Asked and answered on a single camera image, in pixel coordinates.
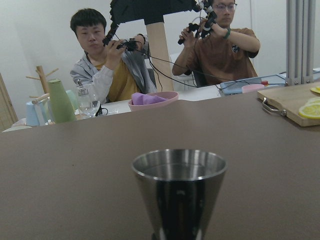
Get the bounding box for bamboo cutting board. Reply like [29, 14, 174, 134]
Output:
[257, 81, 320, 127]

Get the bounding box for light blue cup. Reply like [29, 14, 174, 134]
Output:
[26, 101, 48, 127]

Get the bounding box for purple cloth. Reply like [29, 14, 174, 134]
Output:
[131, 92, 168, 105]

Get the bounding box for pink plastic cup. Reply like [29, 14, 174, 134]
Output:
[241, 84, 265, 94]

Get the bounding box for person in brown shirt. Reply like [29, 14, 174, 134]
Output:
[172, 0, 261, 86]

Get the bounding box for aluminium frame post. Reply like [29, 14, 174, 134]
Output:
[285, 0, 316, 86]

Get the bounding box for green plastic cup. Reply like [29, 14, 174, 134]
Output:
[48, 79, 76, 124]

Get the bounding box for steel measuring jigger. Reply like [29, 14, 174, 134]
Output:
[132, 149, 227, 240]

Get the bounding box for wooden cup tree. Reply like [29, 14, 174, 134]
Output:
[26, 65, 59, 96]

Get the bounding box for pink bowl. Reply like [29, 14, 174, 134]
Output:
[128, 91, 179, 112]

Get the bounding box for person in grey jacket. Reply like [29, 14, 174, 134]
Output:
[70, 8, 157, 104]

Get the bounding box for glass dispenser bottle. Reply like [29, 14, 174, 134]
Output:
[76, 79, 89, 111]

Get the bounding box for clear wine glass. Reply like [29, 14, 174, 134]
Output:
[79, 83, 101, 118]

